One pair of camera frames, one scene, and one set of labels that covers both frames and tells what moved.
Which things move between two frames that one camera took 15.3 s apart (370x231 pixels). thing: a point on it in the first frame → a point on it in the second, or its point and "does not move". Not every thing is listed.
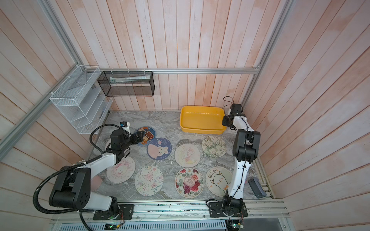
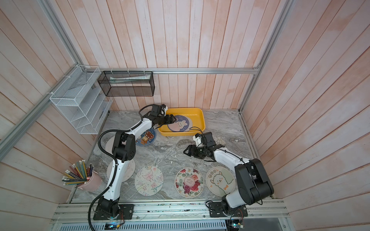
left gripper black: (140, 137) → (167, 119)
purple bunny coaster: (159, 148) → (181, 124)
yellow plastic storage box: (202, 120) → (198, 118)
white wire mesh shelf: (81, 99) does not move
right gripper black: (224, 122) → (192, 151)
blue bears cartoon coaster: (149, 134) does not move
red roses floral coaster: (189, 183) does not move
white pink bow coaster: (122, 171) does not move
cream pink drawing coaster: (187, 155) → (190, 123)
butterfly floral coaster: (149, 180) does not move
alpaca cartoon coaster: (218, 180) does not move
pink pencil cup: (95, 182) does not move
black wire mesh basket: (127, 83) does not move
